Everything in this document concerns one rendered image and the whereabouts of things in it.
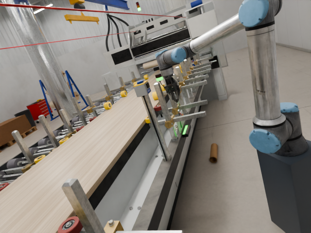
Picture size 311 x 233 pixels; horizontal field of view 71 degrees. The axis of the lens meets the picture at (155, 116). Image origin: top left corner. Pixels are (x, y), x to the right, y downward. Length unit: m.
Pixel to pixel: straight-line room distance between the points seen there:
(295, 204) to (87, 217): 1.16
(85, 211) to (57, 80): 4.96
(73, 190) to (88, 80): 11.72
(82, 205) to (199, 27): 3.80
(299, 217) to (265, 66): 0.92
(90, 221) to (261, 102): 0.88
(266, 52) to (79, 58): 11.60
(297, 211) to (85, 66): 11.53
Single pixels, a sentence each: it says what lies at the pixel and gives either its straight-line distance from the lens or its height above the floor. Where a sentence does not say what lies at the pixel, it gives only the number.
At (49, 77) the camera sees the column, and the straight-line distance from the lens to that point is 5.58.
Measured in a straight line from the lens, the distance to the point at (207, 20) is 4.19.
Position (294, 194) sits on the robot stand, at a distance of 1.50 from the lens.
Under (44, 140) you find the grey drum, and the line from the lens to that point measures 2.62.
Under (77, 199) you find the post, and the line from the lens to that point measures 0.72.
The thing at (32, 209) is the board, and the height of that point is 0.90.
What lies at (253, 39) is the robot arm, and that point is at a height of 1.28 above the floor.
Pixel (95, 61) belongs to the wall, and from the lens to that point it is 11.95.
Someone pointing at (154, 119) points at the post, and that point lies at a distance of 1.31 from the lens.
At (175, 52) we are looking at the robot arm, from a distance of 1.40.
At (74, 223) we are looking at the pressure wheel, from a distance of 0.93.
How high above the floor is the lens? 1.40
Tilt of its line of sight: 17 degrees down
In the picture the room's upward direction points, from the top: 19 degrees counter-clockwise
